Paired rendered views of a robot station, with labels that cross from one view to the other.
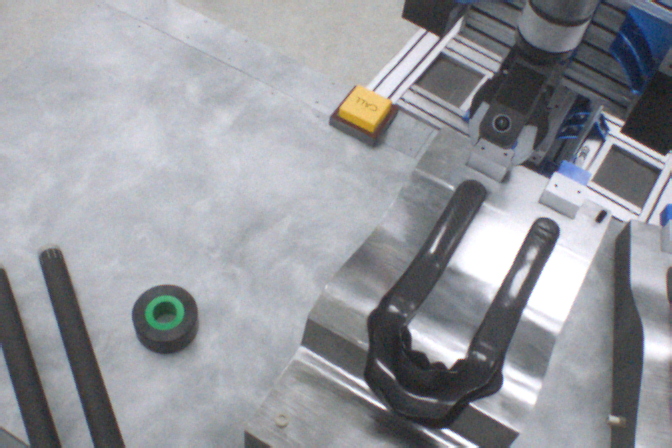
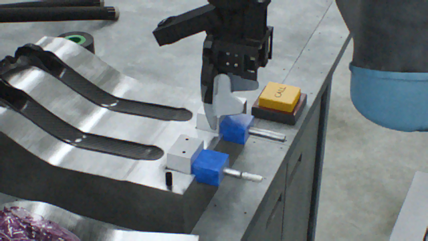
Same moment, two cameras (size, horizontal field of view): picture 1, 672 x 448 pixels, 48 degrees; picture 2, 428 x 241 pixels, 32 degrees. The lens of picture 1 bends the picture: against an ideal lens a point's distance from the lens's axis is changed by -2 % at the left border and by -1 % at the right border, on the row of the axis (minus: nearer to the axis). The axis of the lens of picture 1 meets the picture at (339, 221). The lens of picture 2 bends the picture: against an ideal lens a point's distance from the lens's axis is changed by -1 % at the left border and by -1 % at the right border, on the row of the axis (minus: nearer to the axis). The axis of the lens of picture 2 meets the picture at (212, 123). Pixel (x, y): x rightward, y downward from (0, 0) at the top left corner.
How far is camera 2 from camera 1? 1.34 m
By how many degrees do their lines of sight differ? 63
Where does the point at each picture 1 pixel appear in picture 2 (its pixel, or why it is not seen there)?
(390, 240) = (124, 84)
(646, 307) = (82, 225)
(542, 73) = (205, 11)
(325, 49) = not seen: outside the picture
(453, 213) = (158, 112)
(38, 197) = (157, 8)
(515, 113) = (174, 21)
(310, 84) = (303, 84)
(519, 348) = (22, 122)
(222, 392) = not seen: hidden behind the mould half
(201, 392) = not seen: hidden behind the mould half
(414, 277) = (89, 90)
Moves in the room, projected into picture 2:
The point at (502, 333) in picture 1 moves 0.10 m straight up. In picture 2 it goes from (40, 122) to (31, 64)
